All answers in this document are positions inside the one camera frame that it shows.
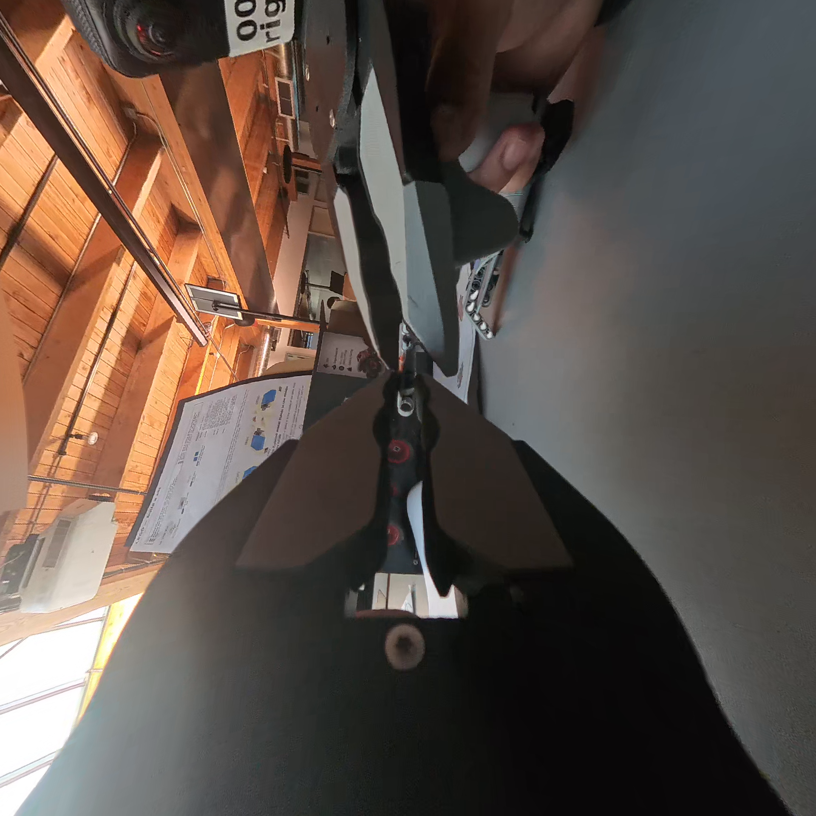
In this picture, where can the black lego assembly red pins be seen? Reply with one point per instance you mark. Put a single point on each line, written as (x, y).
(401, 456)

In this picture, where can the lego set box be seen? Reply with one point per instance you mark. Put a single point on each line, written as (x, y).
(344, 357)

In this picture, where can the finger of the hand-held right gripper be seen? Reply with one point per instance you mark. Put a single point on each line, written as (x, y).
(421, 255)
(363, 268)

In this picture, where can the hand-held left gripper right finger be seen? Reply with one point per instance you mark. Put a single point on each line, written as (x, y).
(491, 491)

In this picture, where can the person's right hand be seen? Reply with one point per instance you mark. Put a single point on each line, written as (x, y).
(510, 44)

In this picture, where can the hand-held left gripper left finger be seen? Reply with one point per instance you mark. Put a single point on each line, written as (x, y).
(312, 491)

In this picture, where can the lego instruction booklet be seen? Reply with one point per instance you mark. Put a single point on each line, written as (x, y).
(468, 360)

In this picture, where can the white printed information sheet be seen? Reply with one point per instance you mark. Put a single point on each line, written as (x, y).
(210, 446)

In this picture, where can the white wall air unit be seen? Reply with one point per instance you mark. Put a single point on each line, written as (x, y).
(64, 554)

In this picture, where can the black ceiling rail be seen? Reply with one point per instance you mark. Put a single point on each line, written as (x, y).
(95, 172)

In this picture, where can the hanging light panel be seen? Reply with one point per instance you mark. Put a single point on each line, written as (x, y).
(213, 301)

